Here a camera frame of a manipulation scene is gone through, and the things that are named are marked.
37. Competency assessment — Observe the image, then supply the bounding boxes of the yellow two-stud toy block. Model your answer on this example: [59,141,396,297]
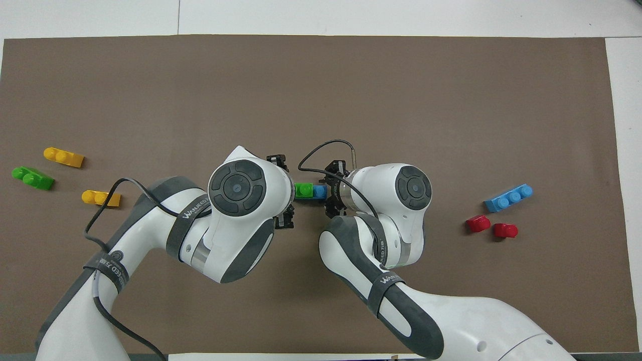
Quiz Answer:
[81,190,122,208]
[44,147,85,168]

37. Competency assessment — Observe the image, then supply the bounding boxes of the brown paper table mat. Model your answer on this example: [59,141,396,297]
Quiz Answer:
[2,34,640,354]

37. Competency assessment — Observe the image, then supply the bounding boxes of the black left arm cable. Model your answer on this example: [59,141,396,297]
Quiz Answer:
[83,177,211,361]

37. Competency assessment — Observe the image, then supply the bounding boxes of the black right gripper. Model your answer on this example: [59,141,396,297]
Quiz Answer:
[266,154,351,231]

